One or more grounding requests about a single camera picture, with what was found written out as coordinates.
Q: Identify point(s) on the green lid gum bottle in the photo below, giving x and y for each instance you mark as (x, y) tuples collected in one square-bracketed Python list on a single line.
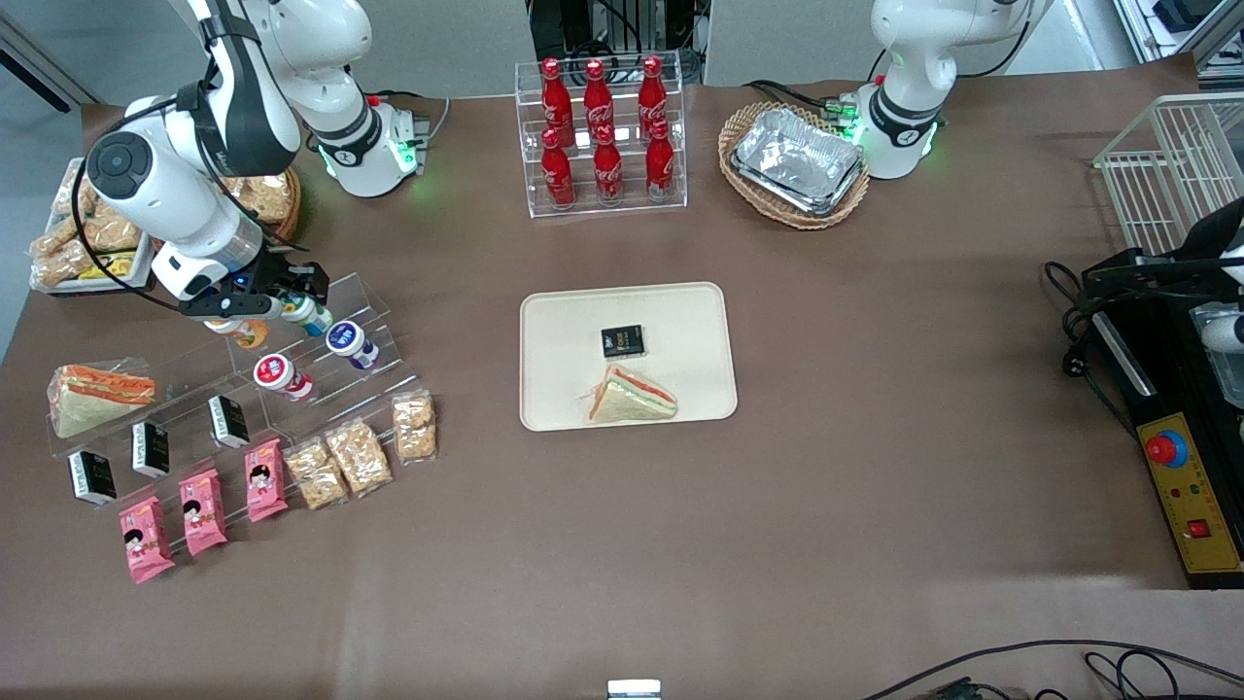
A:
[(313, 319)]

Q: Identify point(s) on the dark brown wicker basket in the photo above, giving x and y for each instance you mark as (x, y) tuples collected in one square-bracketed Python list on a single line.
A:
[(292, 219)]

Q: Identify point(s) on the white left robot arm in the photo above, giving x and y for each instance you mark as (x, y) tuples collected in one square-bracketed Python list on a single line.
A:
[(904, 58)]

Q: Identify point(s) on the clear crispy snack pack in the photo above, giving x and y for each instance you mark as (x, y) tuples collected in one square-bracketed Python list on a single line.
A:
[(56, 236), (359, 457), (63, 264), (415, 426), (109, 233), (316, 474), (70, 190), (264, 197)]

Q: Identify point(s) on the clear acrylic bottle rack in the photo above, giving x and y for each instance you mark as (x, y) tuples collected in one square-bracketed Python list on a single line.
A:
[(530, 146)]

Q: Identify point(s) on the clear acrylic tiered stand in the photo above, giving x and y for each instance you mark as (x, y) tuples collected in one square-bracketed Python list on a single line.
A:
[(194, 389)]

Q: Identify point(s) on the white rectangular snack tray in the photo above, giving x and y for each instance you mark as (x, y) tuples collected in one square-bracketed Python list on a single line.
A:
[(141, 267)]

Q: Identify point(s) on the light wicker basket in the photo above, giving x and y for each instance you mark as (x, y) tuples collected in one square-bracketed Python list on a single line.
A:
[(748, 199)]

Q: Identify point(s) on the black yellow control box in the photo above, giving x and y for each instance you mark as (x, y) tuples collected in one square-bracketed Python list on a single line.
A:
[(1191, 506)]

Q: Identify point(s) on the red cola bottle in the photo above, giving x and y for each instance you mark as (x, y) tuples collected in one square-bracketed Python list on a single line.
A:
[(598, 95), (556, 97), (652, 92), (608, 170), (660, 165), (558, 175)]

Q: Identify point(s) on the red lid gum bottle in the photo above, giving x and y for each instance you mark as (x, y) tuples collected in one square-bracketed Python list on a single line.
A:
[(280, 375)]

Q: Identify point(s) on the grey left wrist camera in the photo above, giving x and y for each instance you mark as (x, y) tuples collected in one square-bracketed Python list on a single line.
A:
[(1226, 332)]

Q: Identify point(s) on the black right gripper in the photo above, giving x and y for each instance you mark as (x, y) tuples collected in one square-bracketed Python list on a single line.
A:
[(279, 274)]

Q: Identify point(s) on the wrapped triangle sandwich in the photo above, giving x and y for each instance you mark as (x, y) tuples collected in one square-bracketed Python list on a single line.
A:
[(97, 394), (632, 399)]

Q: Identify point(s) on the orange gum bottle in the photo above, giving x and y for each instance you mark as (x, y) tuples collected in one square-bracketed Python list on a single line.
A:
[(251, 335)]

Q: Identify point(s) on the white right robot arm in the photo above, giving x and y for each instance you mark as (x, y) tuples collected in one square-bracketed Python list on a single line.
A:
[(155, 185)]

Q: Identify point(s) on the black equipment rack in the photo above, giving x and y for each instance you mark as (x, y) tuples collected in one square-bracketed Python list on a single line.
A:
[(612, 24)]

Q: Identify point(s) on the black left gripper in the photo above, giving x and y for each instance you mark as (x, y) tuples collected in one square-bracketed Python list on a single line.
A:
[(1198, 263)]

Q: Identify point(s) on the yellow snack pack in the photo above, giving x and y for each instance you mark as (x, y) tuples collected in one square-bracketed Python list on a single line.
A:
[(109, 266)]

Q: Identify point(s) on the pink snack pack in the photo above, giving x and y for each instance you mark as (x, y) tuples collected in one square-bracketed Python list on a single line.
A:
[(146, 540), (203, 512), (264, 481)]

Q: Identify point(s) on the beige plastic tray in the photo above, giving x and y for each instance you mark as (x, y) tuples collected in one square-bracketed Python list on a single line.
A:
[(573, 350)]

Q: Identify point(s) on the aluminium foil tray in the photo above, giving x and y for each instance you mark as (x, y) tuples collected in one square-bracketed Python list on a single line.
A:
[(797, 160)]

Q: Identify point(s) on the blue lid gum bottle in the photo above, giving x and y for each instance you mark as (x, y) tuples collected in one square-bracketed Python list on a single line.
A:
[(348, 342)]

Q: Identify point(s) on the small black snack box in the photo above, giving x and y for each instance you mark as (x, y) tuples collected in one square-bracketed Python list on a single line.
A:
[(151, 448), (92, 477), (623, 341), (229, 421)]

